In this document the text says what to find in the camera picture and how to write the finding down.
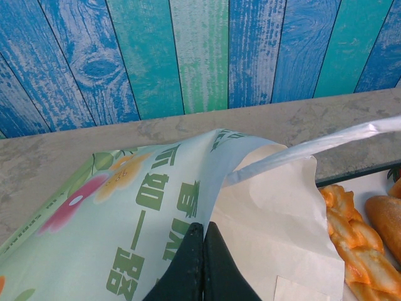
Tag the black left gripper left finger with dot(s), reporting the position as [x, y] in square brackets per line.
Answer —
[188, 266]

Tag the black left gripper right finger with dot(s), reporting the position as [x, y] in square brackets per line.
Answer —
[219, 266]

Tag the floral green paper bag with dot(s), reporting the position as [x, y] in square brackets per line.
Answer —
[266, 213]

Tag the orange twisted fake pastry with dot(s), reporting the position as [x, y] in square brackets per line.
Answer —
[354, 238]

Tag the brown oval fake roll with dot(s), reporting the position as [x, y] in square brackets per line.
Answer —
[385, 219]

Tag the white strawberry print tray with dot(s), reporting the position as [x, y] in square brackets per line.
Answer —
[351, 180]

